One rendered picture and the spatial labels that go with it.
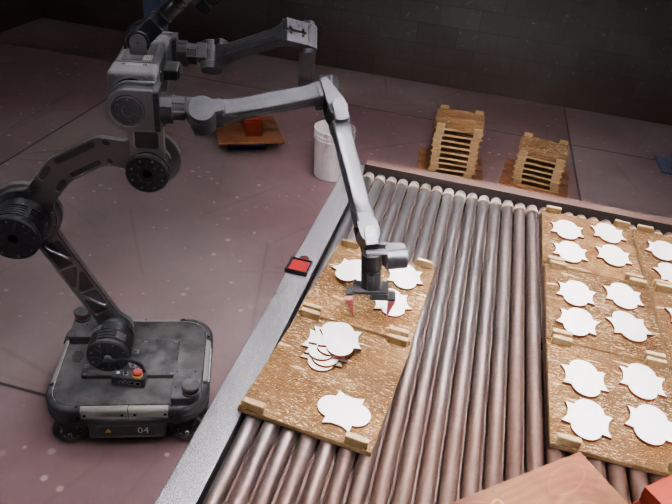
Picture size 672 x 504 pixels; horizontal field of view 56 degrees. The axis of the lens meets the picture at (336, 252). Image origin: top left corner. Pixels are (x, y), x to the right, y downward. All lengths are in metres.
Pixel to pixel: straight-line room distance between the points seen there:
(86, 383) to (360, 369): 1.32
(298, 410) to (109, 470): 1.26
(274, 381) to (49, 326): 1.90
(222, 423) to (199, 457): 0.11
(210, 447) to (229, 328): 1.74
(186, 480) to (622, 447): 1.06
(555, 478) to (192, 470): 0.80
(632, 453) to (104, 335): 1.88
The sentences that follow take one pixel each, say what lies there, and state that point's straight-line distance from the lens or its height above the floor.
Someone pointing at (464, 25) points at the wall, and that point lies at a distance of 6.80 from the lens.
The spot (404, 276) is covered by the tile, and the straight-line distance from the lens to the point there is 2.11.
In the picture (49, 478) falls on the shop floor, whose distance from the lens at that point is 2.78.
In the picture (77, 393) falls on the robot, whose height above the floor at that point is 0.24.
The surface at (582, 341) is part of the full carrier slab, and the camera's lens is 2.07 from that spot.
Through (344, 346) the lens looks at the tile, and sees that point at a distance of 1.76.
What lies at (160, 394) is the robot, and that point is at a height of 0.24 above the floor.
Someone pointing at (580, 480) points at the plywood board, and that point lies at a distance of 1.54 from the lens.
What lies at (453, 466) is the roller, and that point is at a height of 0.92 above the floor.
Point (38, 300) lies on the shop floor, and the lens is 3.60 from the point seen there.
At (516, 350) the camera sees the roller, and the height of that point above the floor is 0.92.
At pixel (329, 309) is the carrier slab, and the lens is 1.94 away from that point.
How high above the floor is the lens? 2.15
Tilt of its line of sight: 34 degrees down
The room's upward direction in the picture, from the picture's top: 7 degrees clockwise
